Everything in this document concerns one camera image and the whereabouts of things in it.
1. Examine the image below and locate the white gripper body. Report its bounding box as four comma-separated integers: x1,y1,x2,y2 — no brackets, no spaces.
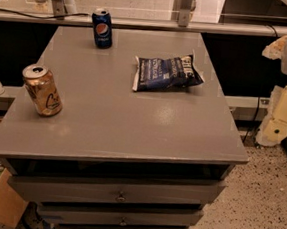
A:
256,85,287,147

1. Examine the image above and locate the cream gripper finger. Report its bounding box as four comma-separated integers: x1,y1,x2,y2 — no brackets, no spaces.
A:
262,35,287,60

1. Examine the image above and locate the blue chip bag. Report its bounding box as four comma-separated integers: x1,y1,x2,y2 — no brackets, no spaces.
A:
132,54,204,92

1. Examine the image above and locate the orange gold soda can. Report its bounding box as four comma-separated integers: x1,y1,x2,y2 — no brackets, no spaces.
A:
22,64,62,116

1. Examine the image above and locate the blue Pepsi can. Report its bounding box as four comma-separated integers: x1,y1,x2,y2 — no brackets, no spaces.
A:
92,7,113,49

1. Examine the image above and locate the grey drawer cabinet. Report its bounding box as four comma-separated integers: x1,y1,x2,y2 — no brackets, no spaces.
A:
0,26,248,229

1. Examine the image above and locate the top drawer knob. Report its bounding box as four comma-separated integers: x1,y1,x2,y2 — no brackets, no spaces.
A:
116,192,126,203

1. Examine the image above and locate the drawer knob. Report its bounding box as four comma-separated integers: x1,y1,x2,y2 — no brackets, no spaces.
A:
116,192,126,203
119,218,128,226

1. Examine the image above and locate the middle drawer knob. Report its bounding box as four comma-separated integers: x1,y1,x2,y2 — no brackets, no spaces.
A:
119,218,128,226

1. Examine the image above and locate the cardboard box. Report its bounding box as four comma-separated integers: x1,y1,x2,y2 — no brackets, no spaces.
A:
0,170,28,229

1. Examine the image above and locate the black cable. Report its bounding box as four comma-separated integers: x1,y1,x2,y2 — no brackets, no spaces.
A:
0,5,90,23

